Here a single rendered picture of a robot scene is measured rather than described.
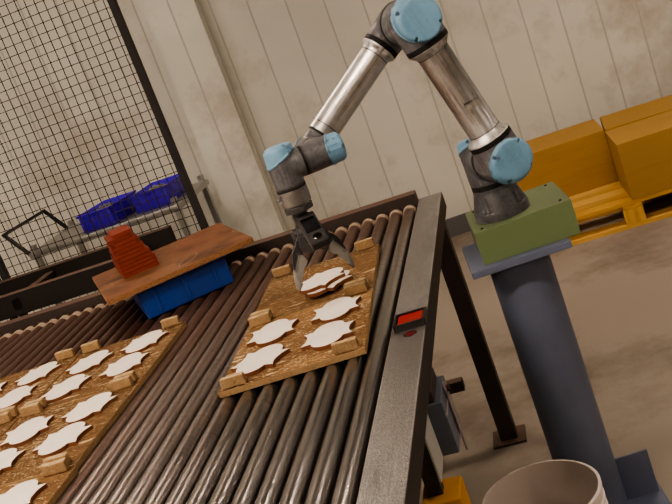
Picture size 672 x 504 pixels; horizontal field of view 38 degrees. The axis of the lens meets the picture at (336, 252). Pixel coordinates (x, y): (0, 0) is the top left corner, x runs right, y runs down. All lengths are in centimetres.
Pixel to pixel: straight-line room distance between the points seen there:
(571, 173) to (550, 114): 62
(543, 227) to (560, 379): 44
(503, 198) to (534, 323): 36
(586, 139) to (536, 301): 307
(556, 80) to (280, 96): 170
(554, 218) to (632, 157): 270
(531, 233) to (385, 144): 359
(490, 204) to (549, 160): 308
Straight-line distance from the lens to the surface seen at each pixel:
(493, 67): 609
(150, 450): 211
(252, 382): 217
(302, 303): 258
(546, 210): 256
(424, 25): 236
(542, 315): 267
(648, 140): 525
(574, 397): 278
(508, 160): 243
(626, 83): 626
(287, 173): 230
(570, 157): 566
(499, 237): 256
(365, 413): 184
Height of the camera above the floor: 165
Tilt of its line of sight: 14 degrees down
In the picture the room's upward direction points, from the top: 21 degrees counter-clockwise
